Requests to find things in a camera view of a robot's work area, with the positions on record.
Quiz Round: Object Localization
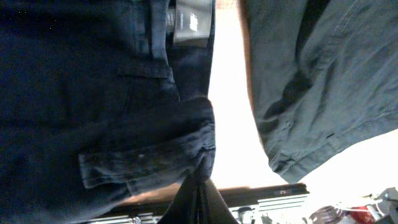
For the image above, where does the black unfolded shirt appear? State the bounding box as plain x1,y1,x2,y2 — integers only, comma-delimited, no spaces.
243,0,397,184

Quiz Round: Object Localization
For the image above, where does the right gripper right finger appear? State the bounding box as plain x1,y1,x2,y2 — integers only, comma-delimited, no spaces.
198,179,238,224

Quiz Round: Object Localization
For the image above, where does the navy blue shirt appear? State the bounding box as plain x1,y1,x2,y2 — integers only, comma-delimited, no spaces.
1,1,216,223

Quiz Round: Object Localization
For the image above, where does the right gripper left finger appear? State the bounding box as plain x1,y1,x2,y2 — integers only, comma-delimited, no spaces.
157,175,198,224

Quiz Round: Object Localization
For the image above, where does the black aluminium frame rail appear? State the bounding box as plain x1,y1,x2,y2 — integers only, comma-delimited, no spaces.
100,184,310,218

